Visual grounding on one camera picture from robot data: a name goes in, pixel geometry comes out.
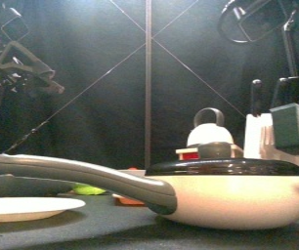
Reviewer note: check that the green sushi roll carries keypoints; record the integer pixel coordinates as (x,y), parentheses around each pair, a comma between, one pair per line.
(88,189)

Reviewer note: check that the white paper plate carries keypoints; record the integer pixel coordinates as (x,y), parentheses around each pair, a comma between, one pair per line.
(20,208)

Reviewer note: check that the grey green block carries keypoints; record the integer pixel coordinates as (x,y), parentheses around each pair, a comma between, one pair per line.
(288,125)

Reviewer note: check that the white knife block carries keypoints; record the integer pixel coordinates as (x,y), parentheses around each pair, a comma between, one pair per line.
(255,136)

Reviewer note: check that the wooden toy box red front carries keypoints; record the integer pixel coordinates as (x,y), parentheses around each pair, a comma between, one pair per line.
(190,153)

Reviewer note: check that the orange toy food piece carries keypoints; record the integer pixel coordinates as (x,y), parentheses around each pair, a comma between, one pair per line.
(127,200)

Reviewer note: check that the black pot lid grey knob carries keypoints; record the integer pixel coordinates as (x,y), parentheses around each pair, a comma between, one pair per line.
(226,166)

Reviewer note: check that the vertical metal frame pole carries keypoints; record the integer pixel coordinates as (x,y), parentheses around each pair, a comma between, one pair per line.
(148,81)

